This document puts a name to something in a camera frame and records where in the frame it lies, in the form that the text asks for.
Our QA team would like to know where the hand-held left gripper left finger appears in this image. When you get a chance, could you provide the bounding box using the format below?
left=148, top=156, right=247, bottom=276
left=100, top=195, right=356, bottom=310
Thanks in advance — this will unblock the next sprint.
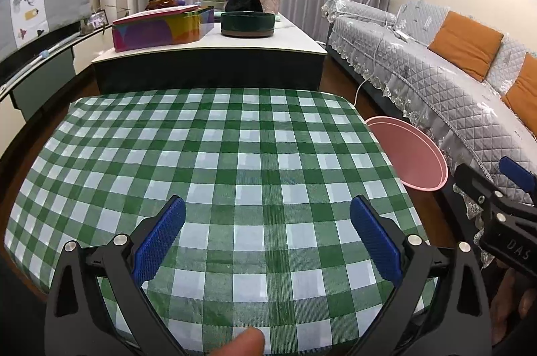
left=44, top=194, right=187, bottom=356

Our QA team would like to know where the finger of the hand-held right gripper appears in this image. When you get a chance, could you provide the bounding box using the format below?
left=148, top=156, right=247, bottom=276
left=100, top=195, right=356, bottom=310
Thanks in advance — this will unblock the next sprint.
left=453, top=163, right=511, bottom=217
left=498, top=156, right=537, bottom=196

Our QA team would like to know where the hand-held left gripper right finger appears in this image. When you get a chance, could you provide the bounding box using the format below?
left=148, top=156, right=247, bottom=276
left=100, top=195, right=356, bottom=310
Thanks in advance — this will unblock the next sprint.
left=349, top=194, right=491, bottom=356

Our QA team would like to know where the pink basin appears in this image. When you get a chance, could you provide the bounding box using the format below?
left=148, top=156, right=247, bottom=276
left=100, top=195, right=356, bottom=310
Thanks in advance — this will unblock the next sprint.
left=365, top=116, right=449, bottom=191

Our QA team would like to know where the person's right hand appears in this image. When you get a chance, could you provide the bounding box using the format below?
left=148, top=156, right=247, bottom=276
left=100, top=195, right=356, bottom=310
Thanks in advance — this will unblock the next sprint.
left=490, top=260, right=537, bottom=346

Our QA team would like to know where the person's left hand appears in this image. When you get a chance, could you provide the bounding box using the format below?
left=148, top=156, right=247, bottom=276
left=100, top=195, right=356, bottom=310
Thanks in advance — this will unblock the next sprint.
left=208, top=326, right=266, bottom=356

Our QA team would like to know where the orange cushion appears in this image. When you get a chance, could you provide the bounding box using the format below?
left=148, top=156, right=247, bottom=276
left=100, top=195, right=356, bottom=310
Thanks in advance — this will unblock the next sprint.
left=428, top=11, right=504, bottom=83
left=501, top=53, right=537, bottom=126

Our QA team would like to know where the green checked tablecloth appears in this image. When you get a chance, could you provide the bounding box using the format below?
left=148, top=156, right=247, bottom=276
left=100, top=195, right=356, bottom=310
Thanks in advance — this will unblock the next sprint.
left=4, top=88, right=439, bottom=354

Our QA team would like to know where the grey quilted sofa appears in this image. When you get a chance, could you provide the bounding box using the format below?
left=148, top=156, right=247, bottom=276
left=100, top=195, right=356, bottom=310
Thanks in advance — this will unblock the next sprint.
left=321, top=0, right=537, bottom=268

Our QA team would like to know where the dark TV cabinet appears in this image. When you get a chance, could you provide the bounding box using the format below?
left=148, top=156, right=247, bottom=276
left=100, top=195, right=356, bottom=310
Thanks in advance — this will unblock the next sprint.
left=0, top=29, right=78, bottom=117

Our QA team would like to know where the colourful storage box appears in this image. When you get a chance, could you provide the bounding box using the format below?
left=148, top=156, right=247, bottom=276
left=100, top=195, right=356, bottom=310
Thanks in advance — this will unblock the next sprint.
left=111, top=4, right=215, bottom=53

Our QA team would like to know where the white-topped coffee table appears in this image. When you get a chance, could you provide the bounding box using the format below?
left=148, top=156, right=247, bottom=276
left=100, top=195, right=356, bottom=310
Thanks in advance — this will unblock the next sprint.
left=91, top=11, right=329, bottom=94

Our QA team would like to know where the white rod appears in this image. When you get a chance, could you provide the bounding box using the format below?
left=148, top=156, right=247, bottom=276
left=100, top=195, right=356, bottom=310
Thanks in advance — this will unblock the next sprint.
left=0, top=31, right=82, bottom=88

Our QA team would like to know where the green round tin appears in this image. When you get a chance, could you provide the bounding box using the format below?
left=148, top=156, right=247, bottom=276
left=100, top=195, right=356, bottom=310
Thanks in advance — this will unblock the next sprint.
left=220, top=11, right=276, bottom=38

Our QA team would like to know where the black hat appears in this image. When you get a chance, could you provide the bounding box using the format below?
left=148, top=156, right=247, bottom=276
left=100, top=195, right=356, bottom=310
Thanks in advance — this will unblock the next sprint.
left=225, top=0, right=264, bottom=13

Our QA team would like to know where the white cable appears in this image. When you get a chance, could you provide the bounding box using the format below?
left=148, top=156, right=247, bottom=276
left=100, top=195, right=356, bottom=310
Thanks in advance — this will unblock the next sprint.
left=354, top=18, right=405, bottom=105

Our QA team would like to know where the small photo frame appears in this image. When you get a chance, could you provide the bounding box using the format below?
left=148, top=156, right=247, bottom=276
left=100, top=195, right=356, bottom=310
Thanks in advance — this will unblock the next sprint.
left=84, top=9, right=107, bottom=30

